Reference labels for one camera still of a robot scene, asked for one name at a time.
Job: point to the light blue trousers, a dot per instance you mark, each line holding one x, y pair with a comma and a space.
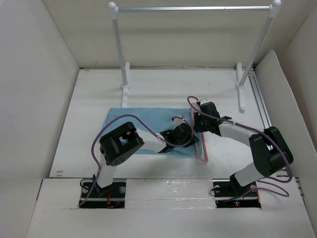
157, 119

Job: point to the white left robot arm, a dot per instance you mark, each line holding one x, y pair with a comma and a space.
118, 145

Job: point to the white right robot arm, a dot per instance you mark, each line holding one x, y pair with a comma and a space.
271, 155

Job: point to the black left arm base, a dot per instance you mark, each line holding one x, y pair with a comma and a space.
110, 197

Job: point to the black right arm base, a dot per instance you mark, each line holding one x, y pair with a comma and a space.
228, 193

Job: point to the white metal clothes rack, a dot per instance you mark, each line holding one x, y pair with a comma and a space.
241, 74

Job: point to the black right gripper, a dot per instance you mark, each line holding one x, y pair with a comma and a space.
197, 127

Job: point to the aluminium side rail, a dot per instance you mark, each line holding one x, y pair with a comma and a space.
259, 99

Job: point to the pink clothes hanger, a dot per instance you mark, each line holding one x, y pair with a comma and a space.
200, 147

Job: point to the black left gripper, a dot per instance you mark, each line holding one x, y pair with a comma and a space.
194, 140

